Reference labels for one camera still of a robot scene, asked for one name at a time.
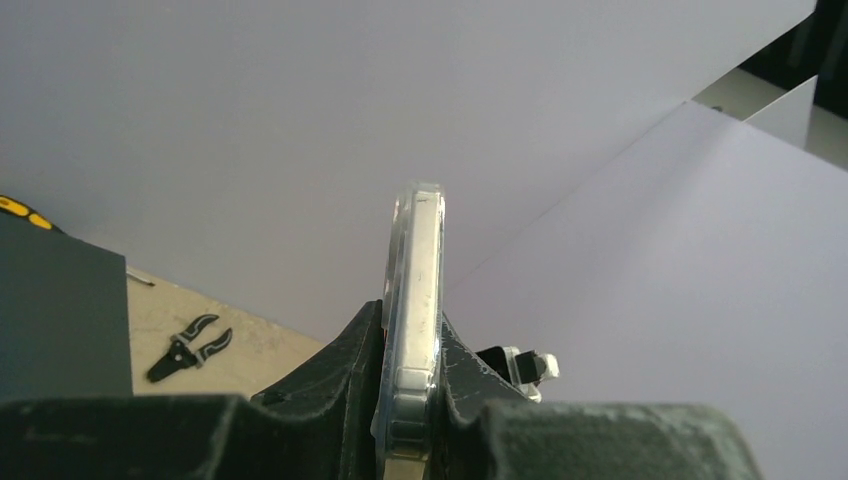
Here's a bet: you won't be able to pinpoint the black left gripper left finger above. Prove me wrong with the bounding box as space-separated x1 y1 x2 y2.
1 301 383 479

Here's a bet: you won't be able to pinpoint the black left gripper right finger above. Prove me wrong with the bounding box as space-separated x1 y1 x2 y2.
433 321 762 479

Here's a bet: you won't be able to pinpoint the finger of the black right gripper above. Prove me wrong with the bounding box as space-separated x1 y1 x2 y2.
476 346 517 385

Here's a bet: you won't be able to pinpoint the phone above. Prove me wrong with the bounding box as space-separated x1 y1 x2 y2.
371 182 445 479

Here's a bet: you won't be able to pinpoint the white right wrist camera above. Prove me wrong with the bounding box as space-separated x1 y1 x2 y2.
502 346 560 403

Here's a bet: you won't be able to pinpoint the black grey wire stripper pliers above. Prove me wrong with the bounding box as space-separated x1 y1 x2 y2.
145 314 234 383

